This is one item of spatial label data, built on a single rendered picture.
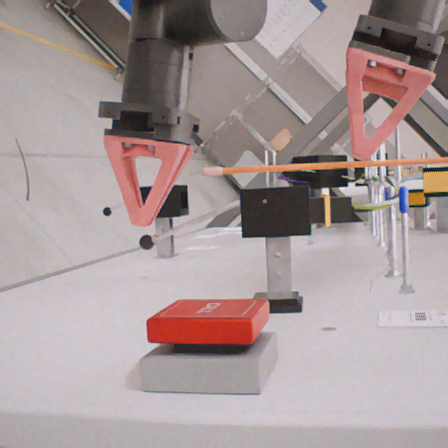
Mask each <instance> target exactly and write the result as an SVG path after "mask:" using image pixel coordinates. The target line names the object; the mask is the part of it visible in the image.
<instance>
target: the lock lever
mask: <svg viewBox="0 0 448 448"><path fill-rule="evenodd" d="M237 206H240V199H239V200H236V201H233V202H231V203H229V204H227V205H225V206H224V207H221V208H219V209H217V210H215V211H212V212H210V213H208V214H206V215H203V216H201V217H199V218H196V219H194V220H192V221H189V222H185V223H183V224H181V225H179V226H176V227H174V228H172V229H169V230H167V231H165V232H162V233H160V234H155V233H154V234H153V236H152V238H151V241H152V242H153V243H154V244H157V242H158V241H159V240H161V239H163V238H166V237H168V236H170V235H173V234H175V233H178V232H180V231H182V230H184V229H186V228H188V227H191V226H193V225H195V224H198V223H200V222H205V221H207V220H209V219H212V218H214V217H216V216H218V215H221V214H223V213H225V212H226V211H228V210H231V209H233V208H235V207H237Z"/></svg>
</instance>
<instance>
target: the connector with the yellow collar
mask: <svg viewBox="0 0 448 448"><path fill-rule="evenodd" d="M329 201H330V222H352V213H354V206H352V197H348V196H338V197H329ZM310 211H311V223H324V222H325V221H324V198H323V197H310Z"/></svg>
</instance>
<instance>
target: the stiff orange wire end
mask: <svg viewBox="0 0 448 448"><path fill-rule="evenodd" d="M435 163H436V164H448V157H444V158H427V159H414V158H411V159H393V160H376V161H358V162H341V163H335V162H324V163H306V164H289V165H270V166H253V167H235V168H223V167H209V168H204V169H203V170H202V171H191V172H188V174H189V175H194V174H203V175H204V176H205V177H213V176H222V175H224V174H241V173H260V172H277V171H295V170H314V169H331V168H349V167H359V168H367V167H384V166H402V165H419V164H435Z"/></svg>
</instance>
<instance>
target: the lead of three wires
mask: <svg viewBox="0 0 448 448"><path fill-rule="evenodd" d="M387 182H388V183H389V184H390V185H391V187H393V188H394V190H395V195H394V196H393V197H391V198H389V199H387V200H386V201H381V202H376V203H370V204H365V205H352V206H354V213H366V212H371V211H374V210H382V209H386V208H389V207H391V206H392V205H393V203H395V202H398V201H399V196H398V190H399V188H400V187H401V184H400V183H399V182H395V180H394V179H393V178H391V180H390V179H388V181H387Z"/></svg>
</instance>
